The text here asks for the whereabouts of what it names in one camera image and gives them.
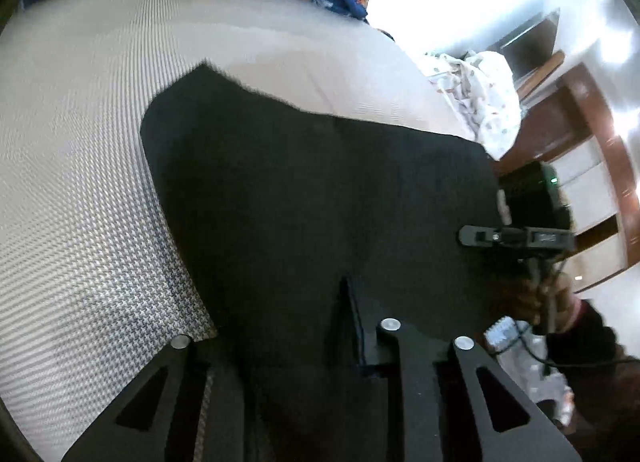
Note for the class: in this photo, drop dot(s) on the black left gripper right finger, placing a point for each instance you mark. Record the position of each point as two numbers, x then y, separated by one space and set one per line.
450 391

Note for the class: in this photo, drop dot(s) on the black pants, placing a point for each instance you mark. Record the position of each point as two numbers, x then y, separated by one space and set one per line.
326 252

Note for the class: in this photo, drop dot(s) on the white patterned cloth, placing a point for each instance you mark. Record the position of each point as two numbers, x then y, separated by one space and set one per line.
480 89

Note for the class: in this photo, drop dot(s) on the person's right hand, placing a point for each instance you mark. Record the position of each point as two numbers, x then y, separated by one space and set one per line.
550 303

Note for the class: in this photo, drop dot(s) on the dark laptop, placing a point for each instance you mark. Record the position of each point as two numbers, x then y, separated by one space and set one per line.
530 45

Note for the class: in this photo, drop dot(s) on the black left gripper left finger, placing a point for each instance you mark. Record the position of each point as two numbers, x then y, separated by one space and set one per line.
184 405

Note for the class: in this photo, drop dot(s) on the beige woven bed mattress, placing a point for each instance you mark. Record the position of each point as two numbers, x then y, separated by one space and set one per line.
92 286

